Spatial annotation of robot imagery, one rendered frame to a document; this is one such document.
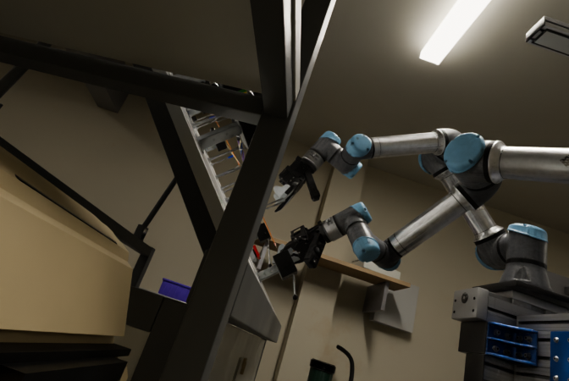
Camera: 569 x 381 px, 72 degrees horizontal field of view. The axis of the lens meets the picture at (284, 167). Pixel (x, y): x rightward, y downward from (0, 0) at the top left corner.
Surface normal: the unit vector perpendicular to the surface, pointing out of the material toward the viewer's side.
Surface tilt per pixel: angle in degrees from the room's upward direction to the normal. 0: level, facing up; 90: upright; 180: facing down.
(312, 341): 90
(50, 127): 90
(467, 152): 89
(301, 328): 90
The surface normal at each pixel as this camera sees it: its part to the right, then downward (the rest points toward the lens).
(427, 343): 0.15, -0.38
